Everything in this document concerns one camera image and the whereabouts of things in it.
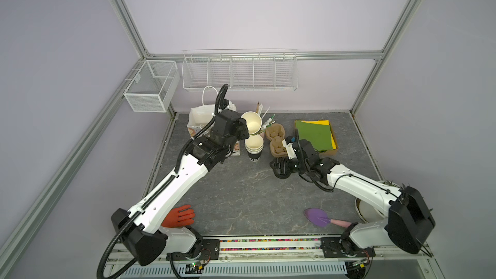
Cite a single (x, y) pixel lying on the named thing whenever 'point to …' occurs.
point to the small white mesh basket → (152, 87)
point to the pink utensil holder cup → (263, 134)
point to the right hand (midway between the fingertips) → (278, 164)
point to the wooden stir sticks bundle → (265, 121)
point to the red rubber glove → (178, 217)
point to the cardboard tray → (329, 152)
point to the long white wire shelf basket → (240, 70)
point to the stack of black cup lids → (281, 167)
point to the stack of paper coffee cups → (254, 145)
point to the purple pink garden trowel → (321, 218)
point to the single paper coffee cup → (254, 121)
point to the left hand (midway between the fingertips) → (243, 125)
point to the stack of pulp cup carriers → (274, 133)
